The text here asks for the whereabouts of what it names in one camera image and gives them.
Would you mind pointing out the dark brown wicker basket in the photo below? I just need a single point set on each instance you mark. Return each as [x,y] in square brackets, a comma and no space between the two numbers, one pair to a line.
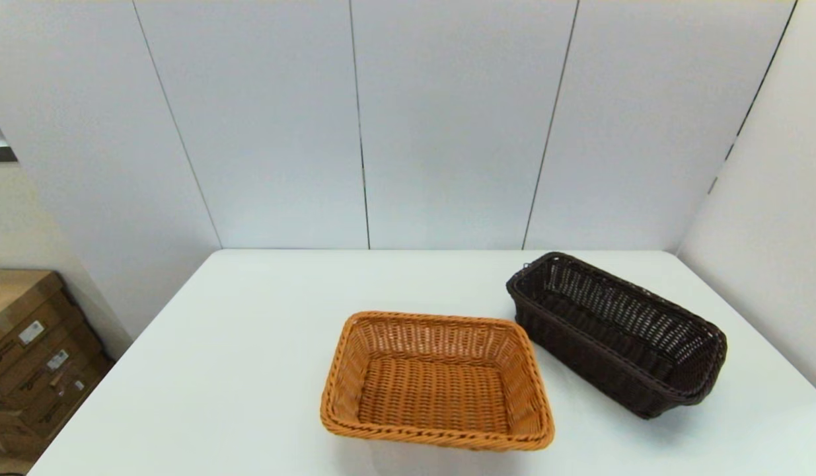
[612,317]

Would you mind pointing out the brown cardboard box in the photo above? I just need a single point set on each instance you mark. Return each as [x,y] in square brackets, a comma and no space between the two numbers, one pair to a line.
[24,370]
[18,297]
[11,436]
[57,404]

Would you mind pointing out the orange wicker basket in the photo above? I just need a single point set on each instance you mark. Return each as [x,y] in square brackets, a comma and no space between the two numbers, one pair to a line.
[434,396]

